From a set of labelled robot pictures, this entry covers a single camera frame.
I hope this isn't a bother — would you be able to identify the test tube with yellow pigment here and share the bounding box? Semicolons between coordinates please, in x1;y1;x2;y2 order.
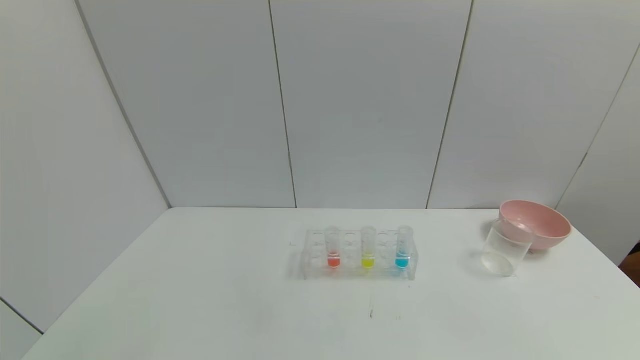
360;226;377;271

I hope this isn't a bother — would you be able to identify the test tube with blue pigment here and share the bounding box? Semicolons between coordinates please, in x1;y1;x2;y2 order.
396;225;414;271

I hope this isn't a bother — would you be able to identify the pink bowl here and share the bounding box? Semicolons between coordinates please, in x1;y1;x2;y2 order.
499;200;572;252

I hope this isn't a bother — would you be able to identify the test tube with red pigment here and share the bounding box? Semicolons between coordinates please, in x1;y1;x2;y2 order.
325;226;342;270

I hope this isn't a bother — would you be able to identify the clear glass beaker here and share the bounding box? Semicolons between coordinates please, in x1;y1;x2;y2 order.
481;219;536;277

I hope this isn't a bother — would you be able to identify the clear plastic test tube rack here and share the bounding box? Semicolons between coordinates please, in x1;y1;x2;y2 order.
301;229;418;282

